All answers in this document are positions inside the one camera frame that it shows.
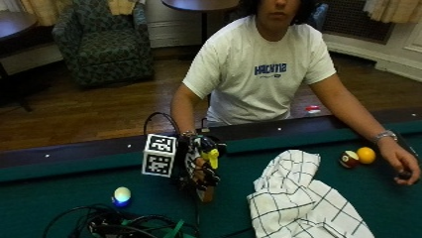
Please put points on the black billiard ball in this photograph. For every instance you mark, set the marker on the black billiard ball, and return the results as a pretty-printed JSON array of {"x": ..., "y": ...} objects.
[{"x": 404, "y": 175}]

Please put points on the orange billiard ball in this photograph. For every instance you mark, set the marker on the orange billiard ball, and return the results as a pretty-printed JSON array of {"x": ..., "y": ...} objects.
[{"x": 366, "y": 155}]

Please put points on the silver wristwatch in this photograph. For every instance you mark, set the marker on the silver wristwatch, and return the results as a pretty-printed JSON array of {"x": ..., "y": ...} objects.
[{"x": 385, "y": 135}]

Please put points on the white marker cube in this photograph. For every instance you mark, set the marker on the white marker cube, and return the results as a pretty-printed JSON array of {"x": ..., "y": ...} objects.
[{"x": 159, "y": 154}]

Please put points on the maroon striped billiard ball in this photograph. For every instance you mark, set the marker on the maroon striped billiard ball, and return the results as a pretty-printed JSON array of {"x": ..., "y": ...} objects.
[{"x": 349, "y": 159}]

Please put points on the glowing white blue ball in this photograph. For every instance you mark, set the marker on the glowing white blue ball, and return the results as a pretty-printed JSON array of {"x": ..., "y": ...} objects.
[{"x": 121, "y": 196}]

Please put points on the white checked cloth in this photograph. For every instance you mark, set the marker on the white checked cloth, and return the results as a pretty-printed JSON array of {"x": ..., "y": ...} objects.
[{"x": 298, "y": 198}]

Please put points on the red and white small object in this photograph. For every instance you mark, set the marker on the red and white small object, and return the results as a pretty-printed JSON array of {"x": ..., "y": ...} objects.
[{"x": 313, "y": 109}]

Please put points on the the person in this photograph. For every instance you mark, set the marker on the the person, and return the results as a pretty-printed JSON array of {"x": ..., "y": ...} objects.
[{"x": 259, "y": 66}]

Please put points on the green patterned armchair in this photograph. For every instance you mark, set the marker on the green patterned armchair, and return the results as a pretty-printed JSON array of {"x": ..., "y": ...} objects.
[{"x": 105, "y": 46}]

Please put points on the dark radiator grille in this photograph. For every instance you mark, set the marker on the dark radiator grille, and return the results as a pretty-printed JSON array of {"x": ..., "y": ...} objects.
[{"x": 356, "y": 21}]

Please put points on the yellow curtain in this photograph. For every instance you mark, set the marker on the yellow curtain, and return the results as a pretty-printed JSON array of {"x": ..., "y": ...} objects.
[
  {"x": 393, "y": 10},
  {"x": 44, "y": 10}
]

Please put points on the round dark wooden table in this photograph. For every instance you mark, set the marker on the round dark wooden table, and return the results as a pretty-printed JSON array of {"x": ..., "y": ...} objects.
[{"x": 200, "y": 6}]

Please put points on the dark wooden side table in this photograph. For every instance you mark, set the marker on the dark wooden side table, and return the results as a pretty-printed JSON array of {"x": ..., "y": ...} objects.
[{"x": 18, "y": 29}]

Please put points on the dark wooden pool table rail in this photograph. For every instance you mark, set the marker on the dark wooden pool table rail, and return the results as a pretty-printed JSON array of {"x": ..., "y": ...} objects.
[{"x": 88, "y": 150}]

